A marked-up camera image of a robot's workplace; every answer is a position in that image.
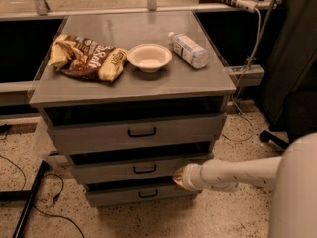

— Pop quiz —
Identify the grey drawer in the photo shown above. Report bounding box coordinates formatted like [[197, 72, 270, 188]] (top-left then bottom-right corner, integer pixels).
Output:
[[48, 113, 226, 155], [86, 176, 197, 207], [71, 141, 213, 184]]

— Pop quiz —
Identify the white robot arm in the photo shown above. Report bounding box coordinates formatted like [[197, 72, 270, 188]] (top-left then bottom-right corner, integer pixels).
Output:
[[173, 133, 317, 238]]

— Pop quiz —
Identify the black office chair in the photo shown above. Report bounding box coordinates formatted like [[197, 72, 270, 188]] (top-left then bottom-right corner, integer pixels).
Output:
[[260, 90, 317, 149]]

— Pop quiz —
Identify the white paper bowl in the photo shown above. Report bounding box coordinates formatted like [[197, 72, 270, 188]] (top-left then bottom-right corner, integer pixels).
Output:
[[127, 44, 172, 73]]

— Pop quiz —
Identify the grey bottom drawer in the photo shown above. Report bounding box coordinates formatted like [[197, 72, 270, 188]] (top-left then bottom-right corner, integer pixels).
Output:
[[86, 176, 197, 207]]

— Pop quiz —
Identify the grey cable on floor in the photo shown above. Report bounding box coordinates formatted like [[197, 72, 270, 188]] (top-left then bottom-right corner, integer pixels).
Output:
[[221, 8, 262, 143]]

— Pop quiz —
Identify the brown yellow snack bag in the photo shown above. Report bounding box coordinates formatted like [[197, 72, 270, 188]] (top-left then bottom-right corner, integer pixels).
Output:
[[48, 34, 128, 82]]

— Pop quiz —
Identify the black floor stand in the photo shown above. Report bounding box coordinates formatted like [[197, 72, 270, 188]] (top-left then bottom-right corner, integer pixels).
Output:
[[0, 161, 50, 238]]

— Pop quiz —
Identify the black floor cable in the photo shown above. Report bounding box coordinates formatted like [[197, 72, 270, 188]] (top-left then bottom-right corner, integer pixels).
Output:
[[0, 154, 86, 238]]

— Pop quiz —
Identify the grey top drawer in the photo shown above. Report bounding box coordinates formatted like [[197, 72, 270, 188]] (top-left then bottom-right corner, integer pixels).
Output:
[[48, 113, 226, 155]]

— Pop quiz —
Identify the grey drawer cabinet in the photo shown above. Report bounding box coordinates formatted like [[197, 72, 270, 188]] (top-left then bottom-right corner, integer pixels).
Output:
[[29, 10, 237, 196]]

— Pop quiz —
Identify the metal bracket box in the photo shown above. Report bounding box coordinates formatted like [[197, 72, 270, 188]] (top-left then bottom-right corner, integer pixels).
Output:
[[225, 64, 264, 88]]

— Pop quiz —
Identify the clear plastic water bottle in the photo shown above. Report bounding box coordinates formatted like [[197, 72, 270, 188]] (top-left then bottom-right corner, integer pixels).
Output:
[[168, 32, 209, 69]]

